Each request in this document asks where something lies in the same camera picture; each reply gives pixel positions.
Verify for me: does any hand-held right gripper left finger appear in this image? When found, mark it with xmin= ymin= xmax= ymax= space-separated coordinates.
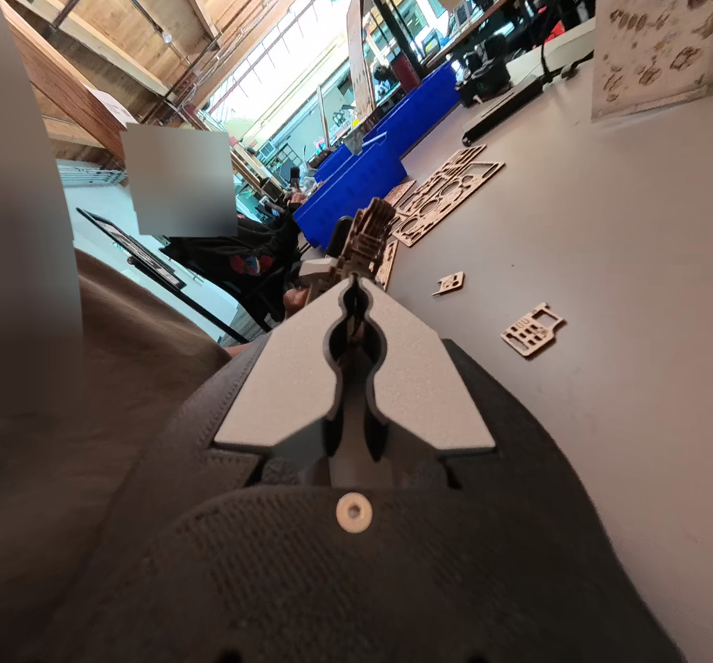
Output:
xmin=213 ymin=276 xmax=358 ymax=460

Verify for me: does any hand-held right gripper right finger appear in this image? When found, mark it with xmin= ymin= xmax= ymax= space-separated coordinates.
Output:
xmin=356 ymin=276 xmax=498 ymax=462

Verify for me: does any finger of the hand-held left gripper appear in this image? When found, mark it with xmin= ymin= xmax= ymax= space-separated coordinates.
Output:
xmin=299 ymin=260 xmax=338 ymax=300

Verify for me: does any wooden puzzle model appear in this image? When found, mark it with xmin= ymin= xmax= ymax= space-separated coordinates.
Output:
xmin=333 ymin=198 xmax=399 ymax=352

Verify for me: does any grey desk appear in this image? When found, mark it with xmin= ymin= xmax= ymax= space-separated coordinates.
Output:
xmin=384 ymin=56 xmax=713 ymax=663

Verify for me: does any person's left hand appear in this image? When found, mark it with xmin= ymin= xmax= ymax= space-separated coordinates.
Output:
xmin=283 ymin=287 xmax=313 ymax=319

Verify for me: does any narrow wooden puzzle sheet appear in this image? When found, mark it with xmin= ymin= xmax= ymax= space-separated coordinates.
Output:
xmin=376 ymin=238 xmax=400 ymax=292

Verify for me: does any engraved wooden puzzle sheet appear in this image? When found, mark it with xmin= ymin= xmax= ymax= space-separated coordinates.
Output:
xmin=381 ymin=179 xmax=417 ymax=209

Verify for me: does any large wooden puzzle sheet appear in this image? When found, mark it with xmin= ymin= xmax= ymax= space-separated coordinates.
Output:
xmin=391 ymin=144 xmax=507 ymax=247

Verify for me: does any person's brown sweater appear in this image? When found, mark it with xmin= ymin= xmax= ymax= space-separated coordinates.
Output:
xmin=0 ymin=248 xmax=263 ymax=663

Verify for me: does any black framed board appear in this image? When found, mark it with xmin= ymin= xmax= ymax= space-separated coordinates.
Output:
xmin=76 ymin=208 xmax=187 ymax=290

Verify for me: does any upright plywood board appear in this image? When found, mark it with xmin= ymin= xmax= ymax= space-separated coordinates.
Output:
xmin=345 ymin=0 xmax=380 ymax=118

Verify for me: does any black flat bar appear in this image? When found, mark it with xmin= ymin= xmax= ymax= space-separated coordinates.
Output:
xmin=461 ymin=75 xmax=544 ymax=146

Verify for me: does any black charger device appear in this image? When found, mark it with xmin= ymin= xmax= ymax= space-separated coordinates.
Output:
xmin=457 ymin=56 xmax=510 ymax=107

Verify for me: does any black metal pole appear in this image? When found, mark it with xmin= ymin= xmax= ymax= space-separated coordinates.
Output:
xmin=342 ymin=0 xmax=424 ymax=70

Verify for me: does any white box device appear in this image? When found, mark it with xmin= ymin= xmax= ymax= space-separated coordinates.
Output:
xmin=507 ymin=19 xmax=597 ymax=87

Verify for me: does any printed instruction sheet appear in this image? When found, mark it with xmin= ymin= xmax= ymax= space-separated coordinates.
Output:
xmin=590 ymin=0 xmax=713 ymax=123

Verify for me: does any wooden puzzle frame offcut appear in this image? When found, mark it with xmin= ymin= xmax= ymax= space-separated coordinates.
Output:
xmin=500 ymin=302 xmax=568 ymax=359

